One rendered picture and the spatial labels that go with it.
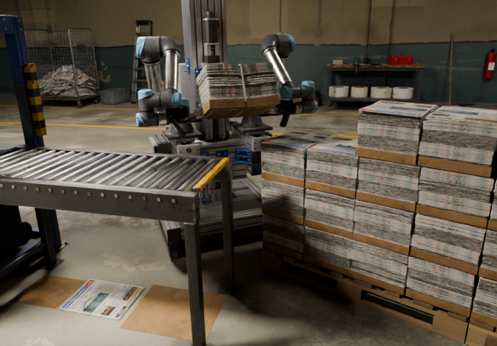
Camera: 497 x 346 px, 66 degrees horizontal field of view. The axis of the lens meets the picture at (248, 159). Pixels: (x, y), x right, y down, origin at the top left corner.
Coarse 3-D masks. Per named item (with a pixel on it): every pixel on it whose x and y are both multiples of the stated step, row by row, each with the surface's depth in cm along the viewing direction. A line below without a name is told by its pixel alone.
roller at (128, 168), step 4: (144, 156) 209; (136, 160) 201; (140, 160) 202; (144, 160) 206; (128, 164) 195; (132, 164) 196; (136, 164) 198; (140, 164) 201; (124, 168) 190; (128, 168) 191; (132, 168) 194; (116, 172) 183; (120, 172) 185; (124, 172) 187; (108, 176) 178; (112, 176) 179; (116, 176) 181; (120, 176) 183; (100, 180) 173; (104, 180) 173; (108, 180) 175; (112, 180) 177; (104, 184) 172
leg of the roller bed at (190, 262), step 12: (192, 228) 158; (192, 240) 160; (192, 252) 161; (192, 264) 163; (192, 276) 165; (192, 288) 167; (192, 300) 169; (192, 312) 171; (192, 324) 173; (204, 324) 176; (192, 336) 175; (204, 336) 177
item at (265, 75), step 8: (248, 64) 200; (256, 64) 201; (264, 64) 202; (272, 64) 204; (248, 72) 199; (256, 72) 200; (264, 72) 202; (272, 72) 203; (248, 80) 199; (256, 80) 200; (264, 80) 202; (272, 80) 203; (256, 88) 200; (264, 88) 202; (272, 88) 203; (256, 96) 200; (264, 96) 201; (272, 104) 203; (248, 112) 212; (256, 112) 217
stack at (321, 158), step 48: (288, 144) 217; (336, 144) 216; (288, 192) 221; (384, 192) 188; (432, 192) 175; (480, 192) 163; (288, 240) 230; (336, 240) 211; (384, 240) 194; (432, 240) 180; (480, 240) 168; (336, 288) 221; (432, 288) 186
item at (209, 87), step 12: (204, 72) 196; (216, 72) 194; (228, 72) 195; (204, 84) 201; (216, 84) 193; (228, 84) 195; (204, 96) 203; (216, 96) 193; (228, 96) 195; (216, 108) 192; (228, 108) 195
